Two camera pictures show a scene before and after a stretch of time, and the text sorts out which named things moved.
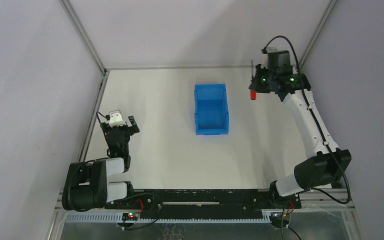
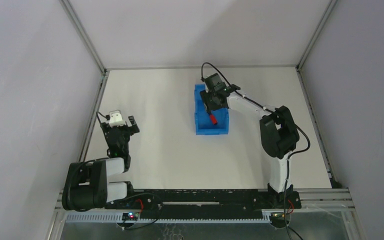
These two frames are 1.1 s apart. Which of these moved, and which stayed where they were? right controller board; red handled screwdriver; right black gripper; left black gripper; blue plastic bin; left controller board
Moved: red handled screwdriver; right black gripper
Stayed: right controller board; blue plastic bin; left controller board; left black gripper
